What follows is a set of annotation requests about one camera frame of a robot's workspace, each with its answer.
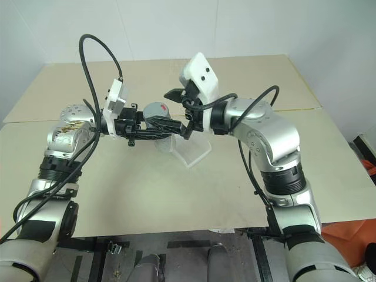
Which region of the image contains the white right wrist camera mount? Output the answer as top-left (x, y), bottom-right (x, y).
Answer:
top-left (179, 52), bottom-right (220, 133)

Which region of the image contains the gray rounded robot leg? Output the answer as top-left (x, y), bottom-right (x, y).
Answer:
top-left (206, 243), bottom-right (229, 282)
top-left (133, 253), bottom-right (162, 282)

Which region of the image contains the orange fabric sheet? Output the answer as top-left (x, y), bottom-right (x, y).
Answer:
top-left (321, 160), bottom-right (376, 267)

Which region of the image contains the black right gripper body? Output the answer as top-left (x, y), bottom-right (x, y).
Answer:
top-left (181, 79), bottom-right (207, 133)

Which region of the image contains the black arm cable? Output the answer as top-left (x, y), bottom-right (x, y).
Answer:
top-left (0, 33), bottom-right (123, 244)
top-left (182, 85), bottom-right (287, 237)

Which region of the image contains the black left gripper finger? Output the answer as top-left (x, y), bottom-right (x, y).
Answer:
top-left (129, 129), bottom-right (176, 141)

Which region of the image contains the black table frame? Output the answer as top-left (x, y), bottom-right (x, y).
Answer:
top-left (57, 225), bottom-right (285, 282)

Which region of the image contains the clear plastic box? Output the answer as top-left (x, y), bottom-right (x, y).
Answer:
top-left (169, 135), bottom-right (213, 169)

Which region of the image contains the black case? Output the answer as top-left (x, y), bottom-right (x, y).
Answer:
top-left (351, 131), bottom-right (376, 158)

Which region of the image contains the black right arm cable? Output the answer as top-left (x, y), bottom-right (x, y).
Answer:
top-left (182, 85), bottom-right (287, 237)

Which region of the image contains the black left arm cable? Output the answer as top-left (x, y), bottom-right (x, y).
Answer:
top-left (0, 33), bottom-right (123, 244)

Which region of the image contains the black floor tape strip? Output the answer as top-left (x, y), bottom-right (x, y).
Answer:
top-left (166, 240), bottom-right (212, 250)

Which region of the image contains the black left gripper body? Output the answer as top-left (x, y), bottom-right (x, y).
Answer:
top-left (114, 102), bottom-right (145, 147)

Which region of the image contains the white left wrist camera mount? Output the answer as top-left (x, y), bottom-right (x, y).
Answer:
top-left (102, 78), bottom-right (132, 138)

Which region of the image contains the metal table clamp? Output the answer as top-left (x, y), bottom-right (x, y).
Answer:
top-left (107, 240), bottom-right (123, 255)

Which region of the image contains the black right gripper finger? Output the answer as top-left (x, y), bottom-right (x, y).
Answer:
top-left (143, 116), bottom-right (189, 133)
top-left (163, 87), bottom-right (187, 104)
top-left (179, 119), bottom-right (197, 140)

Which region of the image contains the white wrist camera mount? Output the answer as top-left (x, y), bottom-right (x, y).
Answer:
top-left (179, 52), bottom-right (220, 133)
top-left (102, 78), bottom-right (132, 138)

